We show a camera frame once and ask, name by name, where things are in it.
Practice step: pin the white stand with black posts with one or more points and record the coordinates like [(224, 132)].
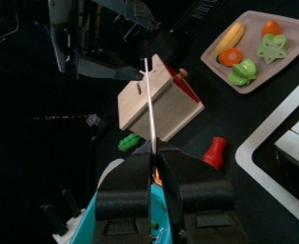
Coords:
[(63, 222)]

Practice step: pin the green toy pepper piece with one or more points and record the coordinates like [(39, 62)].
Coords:
[(242, 73)]

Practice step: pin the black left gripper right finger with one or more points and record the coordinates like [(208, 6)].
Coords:
[(201, 190)]

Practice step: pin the orange toy fruit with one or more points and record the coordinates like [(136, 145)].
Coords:
[(270, 28)]

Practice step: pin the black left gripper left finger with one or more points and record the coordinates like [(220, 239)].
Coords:
[(122, 197)]

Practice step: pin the green toy vegetable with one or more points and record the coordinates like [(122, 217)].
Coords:
[(129, 142)]

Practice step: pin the pink plastic tray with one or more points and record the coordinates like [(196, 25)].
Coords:
[(257, 76)]

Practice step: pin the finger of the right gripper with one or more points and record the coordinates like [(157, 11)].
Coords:
[(133, 12), (107, 68)]

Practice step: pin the orange toy carrot slice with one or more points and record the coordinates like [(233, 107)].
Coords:
[(230, 57)]

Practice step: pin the black bar with white lettering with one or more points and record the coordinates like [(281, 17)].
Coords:
[(197, 16)]

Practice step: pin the yellow toy banana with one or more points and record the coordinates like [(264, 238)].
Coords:
[(230, 38)]

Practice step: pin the wooden knife block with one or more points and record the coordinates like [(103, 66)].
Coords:
[(164, 101)]

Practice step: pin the small grey tag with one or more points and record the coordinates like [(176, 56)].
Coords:
[(91, 120)]

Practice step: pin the red toy bottle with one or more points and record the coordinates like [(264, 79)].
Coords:
[(214, 153)]

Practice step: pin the green toy starfruit slice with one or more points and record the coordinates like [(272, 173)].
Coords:
[(272, 48)]

